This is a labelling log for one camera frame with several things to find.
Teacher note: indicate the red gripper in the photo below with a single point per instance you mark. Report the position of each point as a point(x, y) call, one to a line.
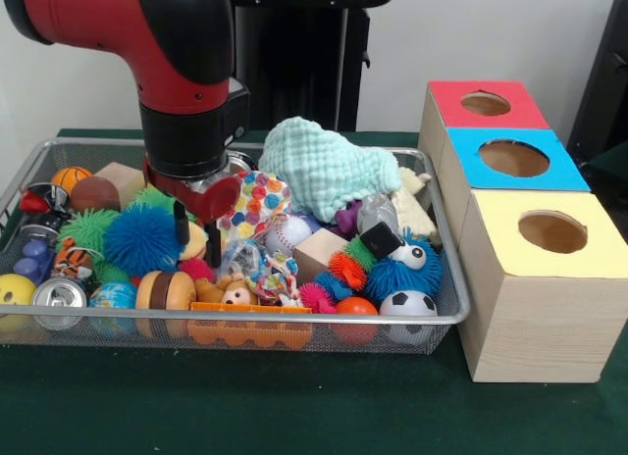
point(196, 195)

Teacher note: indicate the clear plastic packet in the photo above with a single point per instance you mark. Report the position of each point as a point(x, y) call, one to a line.
point(240, 261)

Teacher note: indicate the colourful printed packet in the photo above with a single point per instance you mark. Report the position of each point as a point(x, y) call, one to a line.
point(257, 205)

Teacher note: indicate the small wooden block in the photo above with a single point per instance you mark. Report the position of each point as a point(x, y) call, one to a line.
point(120, 183)
point(322, 251)

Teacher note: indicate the mint green cloth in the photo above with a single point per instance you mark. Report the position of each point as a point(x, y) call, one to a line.
point(329, 171)

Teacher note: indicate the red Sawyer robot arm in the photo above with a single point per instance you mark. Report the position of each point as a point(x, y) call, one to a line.
point(147, 43)

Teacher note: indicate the clear mesh bin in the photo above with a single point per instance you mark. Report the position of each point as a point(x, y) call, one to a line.
point(245, 332)

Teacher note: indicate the wooden box with three holes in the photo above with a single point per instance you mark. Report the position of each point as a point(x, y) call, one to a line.
point(530, 318)

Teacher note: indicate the large blue spiky ball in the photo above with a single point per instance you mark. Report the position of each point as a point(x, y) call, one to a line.
point(140, 241)

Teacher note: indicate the brown burger toy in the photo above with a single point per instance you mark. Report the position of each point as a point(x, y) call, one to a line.
point(167, 290)

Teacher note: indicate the orange plastic toy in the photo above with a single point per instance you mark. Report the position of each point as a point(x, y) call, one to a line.
point(245, 310)

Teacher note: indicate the small white baseball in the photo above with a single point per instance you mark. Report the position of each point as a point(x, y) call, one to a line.
point(287, 234)

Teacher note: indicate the small blue spiky ball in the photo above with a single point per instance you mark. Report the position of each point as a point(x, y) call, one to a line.
point(392, 277)

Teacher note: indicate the small soccer ball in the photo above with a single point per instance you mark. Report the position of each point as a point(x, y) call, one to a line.
point(407, 304)

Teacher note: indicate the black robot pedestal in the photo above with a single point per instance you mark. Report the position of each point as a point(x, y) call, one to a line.
point(304, 73)

